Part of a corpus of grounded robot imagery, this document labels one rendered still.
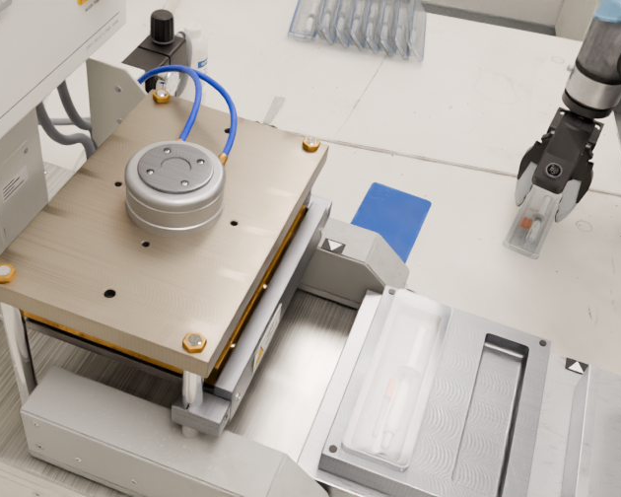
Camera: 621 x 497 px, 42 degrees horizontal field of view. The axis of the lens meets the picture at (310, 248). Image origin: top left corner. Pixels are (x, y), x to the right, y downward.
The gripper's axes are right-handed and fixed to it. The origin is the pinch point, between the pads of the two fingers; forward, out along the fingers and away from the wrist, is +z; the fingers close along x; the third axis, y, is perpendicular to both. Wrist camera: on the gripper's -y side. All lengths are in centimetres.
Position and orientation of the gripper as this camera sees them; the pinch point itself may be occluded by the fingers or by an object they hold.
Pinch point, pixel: (538, 210)
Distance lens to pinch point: 127.8
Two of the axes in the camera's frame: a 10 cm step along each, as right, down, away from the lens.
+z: -1.3, 7.0, 7.1
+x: -8.8, -4.0, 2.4
